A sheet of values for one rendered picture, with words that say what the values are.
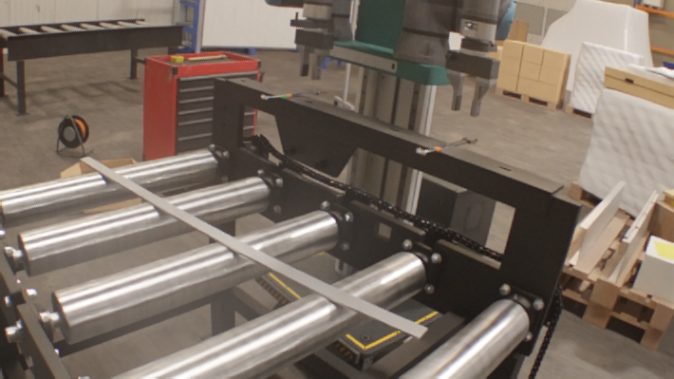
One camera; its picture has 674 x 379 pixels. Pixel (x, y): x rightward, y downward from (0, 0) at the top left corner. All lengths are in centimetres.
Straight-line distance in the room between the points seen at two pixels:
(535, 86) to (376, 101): 764
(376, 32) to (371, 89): 23
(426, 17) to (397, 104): 50
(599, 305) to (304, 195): 190
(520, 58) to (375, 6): 778
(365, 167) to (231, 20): 406
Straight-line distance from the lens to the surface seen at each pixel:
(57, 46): 619
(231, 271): 122
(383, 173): 205
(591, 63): 937
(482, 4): 126
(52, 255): 133
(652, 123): 437
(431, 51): 157
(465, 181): 123
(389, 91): 199
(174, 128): 349
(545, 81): 948
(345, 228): 148
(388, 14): 188
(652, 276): 288
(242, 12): 595
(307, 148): 156
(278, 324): 100
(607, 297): 292
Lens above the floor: 152
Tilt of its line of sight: 19 degrees down
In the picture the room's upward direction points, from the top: 7 degrees clockwise
